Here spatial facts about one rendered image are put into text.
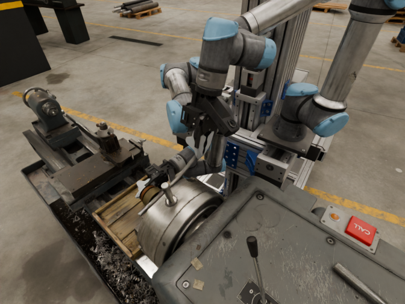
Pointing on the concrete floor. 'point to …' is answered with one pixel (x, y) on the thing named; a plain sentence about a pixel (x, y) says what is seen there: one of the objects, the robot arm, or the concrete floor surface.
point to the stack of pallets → (398, 17)
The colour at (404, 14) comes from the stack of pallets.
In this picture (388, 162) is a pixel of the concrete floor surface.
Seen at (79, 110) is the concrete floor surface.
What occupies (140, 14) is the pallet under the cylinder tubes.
